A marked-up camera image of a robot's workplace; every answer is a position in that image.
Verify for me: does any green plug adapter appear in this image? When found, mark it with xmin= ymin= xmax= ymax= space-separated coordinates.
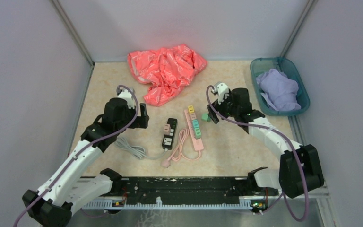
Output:
xmin=194 ymin=131 xmax=202 ymax=140
xmin=201 ymin=113 xmax=211 ymax=122
xmin=194 ymin=127 xmax=201 ymax=133

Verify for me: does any yellow plug adapter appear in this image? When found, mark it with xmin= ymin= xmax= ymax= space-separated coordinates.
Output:
xmin=188 ymin=105 xmax=195 ymax=113

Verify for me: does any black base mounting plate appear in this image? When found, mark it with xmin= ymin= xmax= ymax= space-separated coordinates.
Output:
xmin=107 ymin=177 xmax=279 ymax=205

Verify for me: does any teal plastic basket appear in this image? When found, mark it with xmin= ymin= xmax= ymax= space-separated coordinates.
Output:
xmin=250 ymin=57 xmax=311 ymax=117

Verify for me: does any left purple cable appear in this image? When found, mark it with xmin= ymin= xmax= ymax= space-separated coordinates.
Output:
xmin=12 ymin=84 xmax=140 ymax=227

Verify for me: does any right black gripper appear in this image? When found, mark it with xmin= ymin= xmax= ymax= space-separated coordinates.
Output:
xmin=207 ymin=90 xmax=239 ymax=124

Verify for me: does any lavender cloth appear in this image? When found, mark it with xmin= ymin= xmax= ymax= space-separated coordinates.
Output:
xmin=255 ymin=69 xmax=301 ymax=112

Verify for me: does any black power strip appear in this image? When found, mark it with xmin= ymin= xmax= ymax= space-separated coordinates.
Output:
xmin=161 ymin=118 xmax=178 ymax=150

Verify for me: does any teal plug adapter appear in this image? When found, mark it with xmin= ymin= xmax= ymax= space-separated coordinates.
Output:
xmin=191 ymin=120 xmax=199 ymax=128

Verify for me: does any white slotted cable duct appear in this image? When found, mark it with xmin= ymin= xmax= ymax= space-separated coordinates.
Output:
xmin=82 ymin=197 xmax=253 ymax=210

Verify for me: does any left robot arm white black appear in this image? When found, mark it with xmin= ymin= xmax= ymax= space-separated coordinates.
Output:
xmin=14 ymin=97 xmax=149 ymax=227

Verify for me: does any pink power cord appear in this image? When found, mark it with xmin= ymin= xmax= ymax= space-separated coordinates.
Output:
xmin=161 ymin=127 xmax=202 ymax=169

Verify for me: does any pink crumpled cloth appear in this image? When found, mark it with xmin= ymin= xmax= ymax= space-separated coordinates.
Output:
xmin=127 ymin=44 xmax=208 ymax=106

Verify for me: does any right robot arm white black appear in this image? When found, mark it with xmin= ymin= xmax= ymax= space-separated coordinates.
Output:
xmin=206 ymin=85 xmax=325 ymax=198

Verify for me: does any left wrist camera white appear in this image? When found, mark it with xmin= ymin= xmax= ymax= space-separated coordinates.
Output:
xmin=116 ymin=88 xmax=136 ymax=109

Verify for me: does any beige pink plug adapter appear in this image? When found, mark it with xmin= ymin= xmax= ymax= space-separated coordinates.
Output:
xmin=189 ymin=112 xmax=197 ymax=121

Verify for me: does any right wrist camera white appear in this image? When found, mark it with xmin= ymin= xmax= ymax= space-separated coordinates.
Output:
xmin=211 ymin=81 xmax=231 ymax=105

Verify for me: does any purple cable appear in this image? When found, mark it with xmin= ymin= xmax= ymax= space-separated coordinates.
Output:
xmin=12 ymin=84 xmax=140 ymax=227
xmin=206 ymin=84 xmax=311 ymax=222

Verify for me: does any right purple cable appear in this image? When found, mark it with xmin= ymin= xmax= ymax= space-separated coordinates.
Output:
xmin=206 ymin=84 xmax=311 ymax=222

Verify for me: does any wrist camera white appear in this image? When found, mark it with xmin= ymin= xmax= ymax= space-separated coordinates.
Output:
xmin=211 ymin=81 xmax=231 ymax=105
xmin=116 ymin=88 xmax=136 ymax=109

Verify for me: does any grey power cord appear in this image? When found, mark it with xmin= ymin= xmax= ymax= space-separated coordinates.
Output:
xmin=114 ymin=136 xmax=169 ymax=160

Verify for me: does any pink power strip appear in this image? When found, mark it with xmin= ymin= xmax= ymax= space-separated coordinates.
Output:
xmin=184 ymin=105 xmax=204 ymax=152

